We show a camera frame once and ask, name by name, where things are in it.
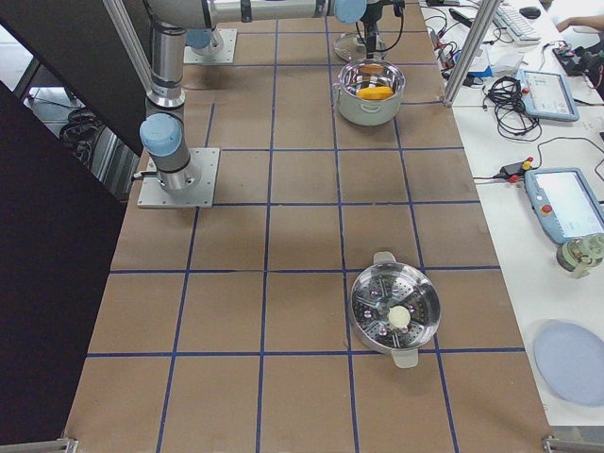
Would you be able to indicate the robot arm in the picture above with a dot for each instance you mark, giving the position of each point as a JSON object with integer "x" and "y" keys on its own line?
{"x": 208, "y": 14}
{"x": 162, "y": 131}

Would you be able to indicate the black power adapter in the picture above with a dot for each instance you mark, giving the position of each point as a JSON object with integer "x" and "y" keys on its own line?
{"x": 514, "y": 172}

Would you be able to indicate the teach pendant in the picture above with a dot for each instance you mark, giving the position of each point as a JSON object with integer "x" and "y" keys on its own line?
{"x": 563, "y": 203}
{"x": 547, "y": 96}

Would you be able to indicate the pale green electric pot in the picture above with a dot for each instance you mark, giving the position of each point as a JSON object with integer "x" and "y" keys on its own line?
{"x": 362, "y": 73}

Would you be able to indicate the aluminium frame post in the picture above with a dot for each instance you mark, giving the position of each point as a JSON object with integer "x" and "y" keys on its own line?
{"x": 471, "y": 45}

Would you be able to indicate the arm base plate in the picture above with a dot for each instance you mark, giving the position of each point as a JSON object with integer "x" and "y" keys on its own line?
{"x": 210, "y": 46}
{"x": 193, "y": 186}

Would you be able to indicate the steel steamer pot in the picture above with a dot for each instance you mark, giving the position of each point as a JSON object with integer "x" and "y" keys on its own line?
{"x": 385, "y": 284}

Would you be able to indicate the blue white box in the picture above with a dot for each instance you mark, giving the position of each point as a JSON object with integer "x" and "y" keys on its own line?
{"x": 480, "y": 66}

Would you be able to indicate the yellow corn cob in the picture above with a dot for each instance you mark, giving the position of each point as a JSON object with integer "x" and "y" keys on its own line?
{"x": 376, "y": 93}

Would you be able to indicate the blue round plate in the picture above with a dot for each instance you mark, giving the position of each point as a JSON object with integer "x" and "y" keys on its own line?
{"x": 570, "y": 360}

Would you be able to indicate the far teach pendant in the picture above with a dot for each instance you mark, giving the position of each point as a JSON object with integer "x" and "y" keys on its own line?
{"x": 547, "y": 96}

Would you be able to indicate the black computer mouse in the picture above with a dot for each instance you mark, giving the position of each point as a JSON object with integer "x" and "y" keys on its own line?
{"x": 531, "y": 13}

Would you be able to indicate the white keyboard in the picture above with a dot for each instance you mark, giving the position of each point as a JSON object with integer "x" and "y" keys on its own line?
{"x": 516, "y": 26}

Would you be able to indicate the glass pot lid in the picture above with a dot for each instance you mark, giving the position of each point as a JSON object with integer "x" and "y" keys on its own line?
{"x": 350, "y": 46}

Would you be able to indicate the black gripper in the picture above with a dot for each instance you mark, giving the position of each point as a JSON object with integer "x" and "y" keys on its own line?
{"x": 371, "y": 19}

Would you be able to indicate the near teach pendant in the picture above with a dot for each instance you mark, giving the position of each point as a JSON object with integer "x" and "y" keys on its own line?
{"x": 563, "y": 203}

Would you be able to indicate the cream round knob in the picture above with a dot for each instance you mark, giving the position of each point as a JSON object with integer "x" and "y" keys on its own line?
{"x": 399, "y": 317}

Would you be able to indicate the green glass jar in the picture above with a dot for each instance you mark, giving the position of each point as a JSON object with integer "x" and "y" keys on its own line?
{"x": 580, "y": 255}

